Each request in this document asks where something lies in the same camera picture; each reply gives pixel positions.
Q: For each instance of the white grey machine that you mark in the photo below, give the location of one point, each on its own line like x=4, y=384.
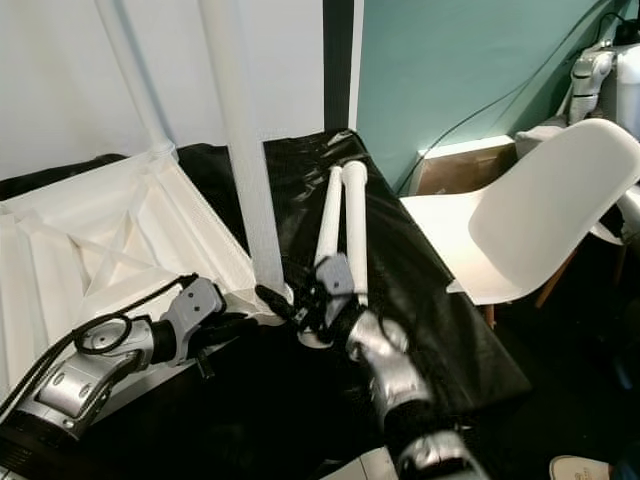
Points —
x=605, y=70

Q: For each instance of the grey cushion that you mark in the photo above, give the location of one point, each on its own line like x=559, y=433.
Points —
x=542, y=140

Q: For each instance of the white plastic chair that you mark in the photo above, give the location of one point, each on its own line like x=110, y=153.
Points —
x=540, y=220

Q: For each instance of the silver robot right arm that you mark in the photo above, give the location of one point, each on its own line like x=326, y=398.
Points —
x=395, y=385

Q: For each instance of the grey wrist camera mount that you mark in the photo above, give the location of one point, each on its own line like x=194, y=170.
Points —
x=198, y=303
x=336, y=278

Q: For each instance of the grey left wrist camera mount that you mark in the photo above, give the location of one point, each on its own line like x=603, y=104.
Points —
x=198, y=303

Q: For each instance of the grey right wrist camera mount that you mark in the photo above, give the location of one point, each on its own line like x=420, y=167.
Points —
x=336, y=278

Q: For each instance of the black vertical post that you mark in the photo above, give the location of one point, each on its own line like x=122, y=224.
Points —
x=338, y=60

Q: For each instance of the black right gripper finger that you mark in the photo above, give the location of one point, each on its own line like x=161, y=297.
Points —
x=274, y=302

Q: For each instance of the black cloth cover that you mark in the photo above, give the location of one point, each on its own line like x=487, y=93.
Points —
x=430, y=270

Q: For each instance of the white plastic table top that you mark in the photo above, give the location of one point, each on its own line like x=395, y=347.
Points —
x=80, y=260

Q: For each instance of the white slipper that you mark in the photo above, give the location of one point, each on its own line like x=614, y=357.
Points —
x=580, y=468

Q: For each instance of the white plastic table leg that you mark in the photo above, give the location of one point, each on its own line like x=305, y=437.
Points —
x=356, y=220
x=328, y=220
x=240, y=130
x=135, y=80

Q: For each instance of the white robot body panel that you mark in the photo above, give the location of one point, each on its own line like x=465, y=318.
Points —
x=360, y=466

